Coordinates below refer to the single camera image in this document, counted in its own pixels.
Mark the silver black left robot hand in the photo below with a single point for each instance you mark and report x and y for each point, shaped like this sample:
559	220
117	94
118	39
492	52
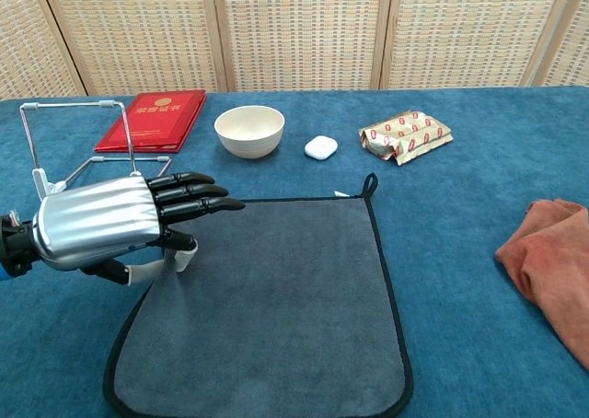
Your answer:
96	220

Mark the cream ceramic bowl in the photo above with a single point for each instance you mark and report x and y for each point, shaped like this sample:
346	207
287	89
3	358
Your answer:
250	130

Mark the grey and blue cloth mat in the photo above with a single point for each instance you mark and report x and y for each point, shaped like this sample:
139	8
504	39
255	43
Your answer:
276	307

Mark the red certificate book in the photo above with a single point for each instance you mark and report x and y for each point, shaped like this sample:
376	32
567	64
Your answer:
152	123

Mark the white earbuds case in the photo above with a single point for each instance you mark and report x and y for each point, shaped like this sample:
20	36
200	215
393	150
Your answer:
320	147

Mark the bamboo folding screen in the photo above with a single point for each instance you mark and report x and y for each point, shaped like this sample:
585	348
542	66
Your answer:
299	31

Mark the gold red snack package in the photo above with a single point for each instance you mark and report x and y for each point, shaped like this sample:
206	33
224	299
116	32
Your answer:
405	137

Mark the blue carpet table cover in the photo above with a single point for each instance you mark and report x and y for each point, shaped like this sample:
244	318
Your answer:
460	298

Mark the orange cloth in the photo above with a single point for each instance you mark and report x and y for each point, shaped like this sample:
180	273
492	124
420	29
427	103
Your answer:
552	261

